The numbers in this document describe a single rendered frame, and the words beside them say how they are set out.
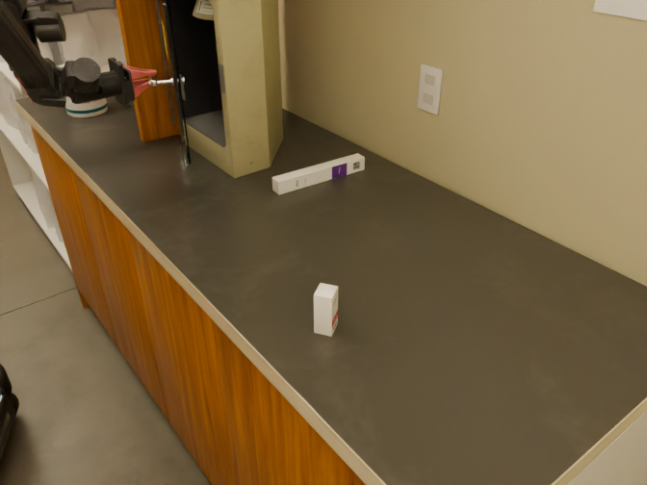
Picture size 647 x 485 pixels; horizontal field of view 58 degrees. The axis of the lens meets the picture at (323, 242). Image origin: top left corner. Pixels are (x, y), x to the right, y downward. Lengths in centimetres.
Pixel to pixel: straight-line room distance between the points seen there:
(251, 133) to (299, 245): 40
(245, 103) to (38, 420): 139
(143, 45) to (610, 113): 119
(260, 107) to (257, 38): 17
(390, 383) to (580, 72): 71
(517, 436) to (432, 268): 42
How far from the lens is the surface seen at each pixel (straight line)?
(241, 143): 153
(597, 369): 107
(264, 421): 121
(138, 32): 175
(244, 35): 146
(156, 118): 182
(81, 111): 208
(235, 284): 116
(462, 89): 146
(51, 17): 170
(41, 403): 240
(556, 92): 131
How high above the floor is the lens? 163
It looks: 33 degrees down
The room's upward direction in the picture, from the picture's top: straight up
